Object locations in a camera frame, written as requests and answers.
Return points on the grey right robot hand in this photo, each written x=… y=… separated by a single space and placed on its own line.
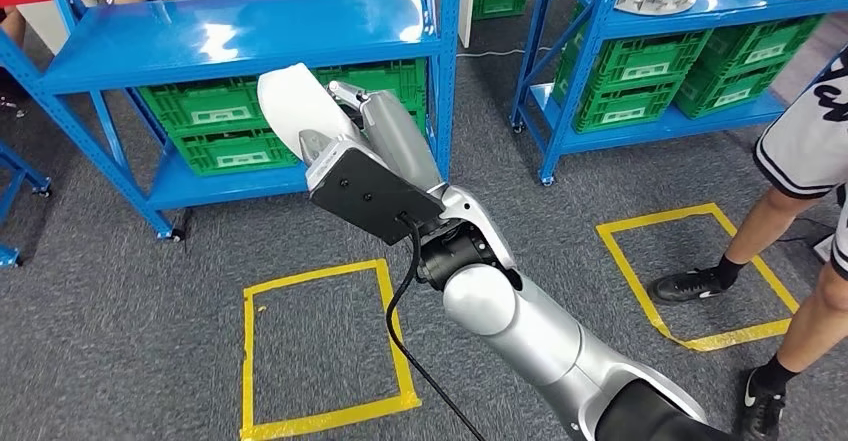
x=397 y=133

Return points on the white curved plastic part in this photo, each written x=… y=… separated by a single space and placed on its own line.
x=298 y=103

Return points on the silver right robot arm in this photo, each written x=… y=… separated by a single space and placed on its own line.
x=530 y=332

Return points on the yellow floor tape square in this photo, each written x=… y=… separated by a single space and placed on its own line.
x=318 y=421
x=729 y=337

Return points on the person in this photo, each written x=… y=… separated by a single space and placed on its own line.
x=808 y=160

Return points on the black and pale wrist camera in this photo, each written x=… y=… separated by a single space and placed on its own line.
x=371 y=196

